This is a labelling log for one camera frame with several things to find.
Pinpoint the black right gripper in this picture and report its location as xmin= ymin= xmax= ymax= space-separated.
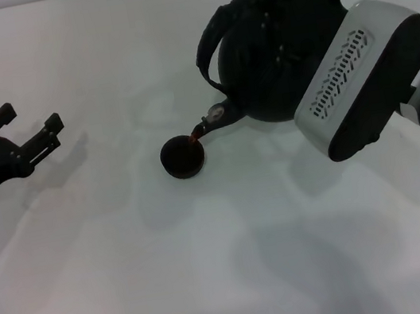
xmin=254 ymin=0 xmax=358 ymax=72

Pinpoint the black round teapot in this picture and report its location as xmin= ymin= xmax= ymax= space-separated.
xmin=172 ymin=0 xmax=348 ymax=139

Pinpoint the small dark brown teacup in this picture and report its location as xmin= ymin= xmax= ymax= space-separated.
xmin=156 ymin=131 xmax=210 ymax=183

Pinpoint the brown tea stream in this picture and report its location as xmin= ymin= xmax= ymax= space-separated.
xmin=185 ymin=122 xmax=209 ymax=145

